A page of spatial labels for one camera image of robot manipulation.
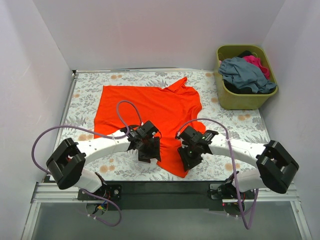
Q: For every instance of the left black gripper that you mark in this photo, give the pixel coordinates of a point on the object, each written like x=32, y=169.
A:
x=149, y=150

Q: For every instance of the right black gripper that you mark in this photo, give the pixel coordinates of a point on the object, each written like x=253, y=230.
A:
x=190, y=157

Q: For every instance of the orange t-shirt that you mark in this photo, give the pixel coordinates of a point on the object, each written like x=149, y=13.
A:
x=167, y=108

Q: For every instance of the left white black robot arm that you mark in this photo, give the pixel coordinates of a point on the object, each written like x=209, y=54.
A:
x=67, y=162

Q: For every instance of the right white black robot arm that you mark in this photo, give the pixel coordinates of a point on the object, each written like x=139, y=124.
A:
x=273, y=167

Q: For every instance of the olive green plastic bin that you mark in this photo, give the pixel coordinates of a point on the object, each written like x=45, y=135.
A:
x=233, y=101

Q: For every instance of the grey-blue t-shirt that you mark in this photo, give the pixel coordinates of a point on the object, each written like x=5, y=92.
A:
x=242, y=77

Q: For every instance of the pink t-shirt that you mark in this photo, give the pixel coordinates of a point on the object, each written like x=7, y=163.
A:
x=257, y=62

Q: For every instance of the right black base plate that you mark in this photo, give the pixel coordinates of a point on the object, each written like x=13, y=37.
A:
x=220, y=192

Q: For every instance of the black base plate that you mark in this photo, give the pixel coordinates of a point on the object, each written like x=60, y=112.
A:
x=220, y=192
x=112, y=192

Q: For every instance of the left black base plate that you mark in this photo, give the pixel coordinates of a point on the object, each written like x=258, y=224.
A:
x=112, y=192

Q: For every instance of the aluminium frame rail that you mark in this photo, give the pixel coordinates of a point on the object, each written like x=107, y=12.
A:
x=160, y=210

